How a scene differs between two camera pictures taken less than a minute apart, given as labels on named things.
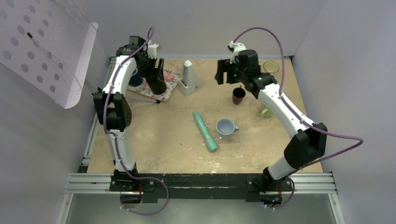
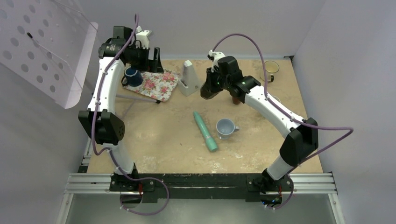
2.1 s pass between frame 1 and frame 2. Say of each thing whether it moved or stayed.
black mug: moved
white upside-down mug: stayed
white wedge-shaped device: stayed
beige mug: stayed
